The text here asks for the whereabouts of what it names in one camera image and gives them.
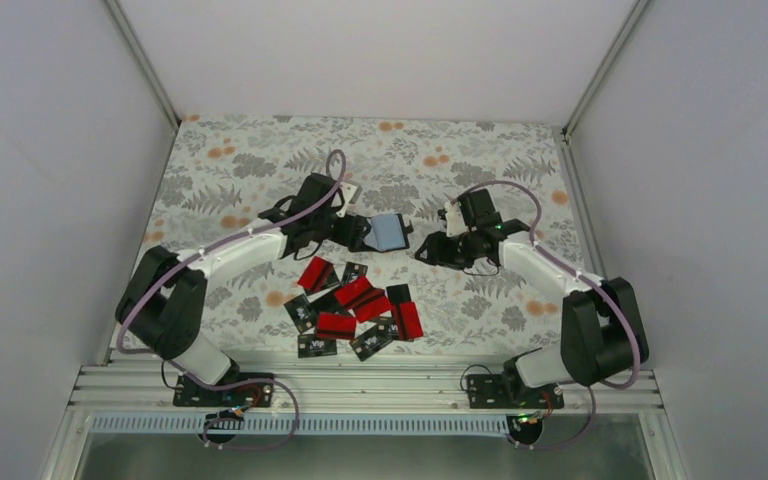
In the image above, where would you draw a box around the black card holder wallet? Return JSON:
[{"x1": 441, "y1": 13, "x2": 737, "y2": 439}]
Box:
[{"x1": 349, "y1": 213, "x2": 413, "y2": 253}]

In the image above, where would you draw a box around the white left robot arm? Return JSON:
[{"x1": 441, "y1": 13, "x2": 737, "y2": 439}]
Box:
[{"x1": 114, "y1": 174, "x2": 360, "y2": 405}]

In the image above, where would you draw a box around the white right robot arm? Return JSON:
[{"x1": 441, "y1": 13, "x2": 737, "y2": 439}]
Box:
[{"x1": 415, "y1": 182, "x2": 648, "y2": 407}]

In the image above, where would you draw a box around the small black card top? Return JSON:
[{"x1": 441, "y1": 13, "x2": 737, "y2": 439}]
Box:
[{"x1": 341, "y1": 262, "x2": 368, "y2": 286}]

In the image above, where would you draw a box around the red card centre lower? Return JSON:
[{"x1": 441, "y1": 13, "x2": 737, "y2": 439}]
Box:
[{"x1": 353, "y1": 295, "x2": 392, "y2": 323}]

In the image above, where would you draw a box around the red card right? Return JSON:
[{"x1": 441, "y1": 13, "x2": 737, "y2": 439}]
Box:
[{"x1": 392, "y1": 302, "x2": 424, "y2": 341}]

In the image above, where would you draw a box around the red card bottom left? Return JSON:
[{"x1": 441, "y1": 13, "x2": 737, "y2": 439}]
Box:
[{"x1": 315, "y1": 312, "x2": 358, "y2": 341}]

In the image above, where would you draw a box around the black VIP card bottom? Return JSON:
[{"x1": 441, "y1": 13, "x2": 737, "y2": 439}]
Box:
[{"x1": 297, "y1": 334, "x2": 338, "y2": 359}]

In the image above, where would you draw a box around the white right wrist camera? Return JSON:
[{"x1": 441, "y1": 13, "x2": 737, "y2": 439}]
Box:
[{"x1": 443, "y1": 200, "x2": 469, "y2": 238}]

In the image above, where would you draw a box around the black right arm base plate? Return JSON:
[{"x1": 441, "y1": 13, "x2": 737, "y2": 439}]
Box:
[{"x1": 464, "y1": 373, "x2": 565, "y2": 410}]

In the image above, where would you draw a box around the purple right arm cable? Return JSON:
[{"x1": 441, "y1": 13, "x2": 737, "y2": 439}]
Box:
[{"x1": 453, "y1": 180, "x2": 644, "y2": 452}]

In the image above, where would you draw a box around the aluminium corner post left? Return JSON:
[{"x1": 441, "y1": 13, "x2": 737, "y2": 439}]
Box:
[{"x1": 102, "y1": 0, "x2": 181, "y2": 130}]

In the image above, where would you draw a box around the aluminium corner post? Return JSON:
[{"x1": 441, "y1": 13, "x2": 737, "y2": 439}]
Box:
[
  {"x1": 563, "y1": 0, "x2": 650, "y2": 141},
  {"x1": 102, "y1": 0, "x2": 181, "y2": 130}
]

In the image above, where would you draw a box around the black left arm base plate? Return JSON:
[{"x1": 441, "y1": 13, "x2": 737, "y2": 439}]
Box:
[{"x1": 172, "y1": 372, "x2": 275, "y2": 409}]

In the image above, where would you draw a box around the aluminium corner post right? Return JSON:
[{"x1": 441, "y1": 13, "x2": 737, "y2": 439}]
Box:
[{"x1": 563, "y1": 0, "x2": 650, "y2": 141}]

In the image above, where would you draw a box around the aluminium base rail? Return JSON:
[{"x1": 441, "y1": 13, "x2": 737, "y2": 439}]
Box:
[{"x1": 68, "y1": 352, "x2": 663, "y2": 437}]

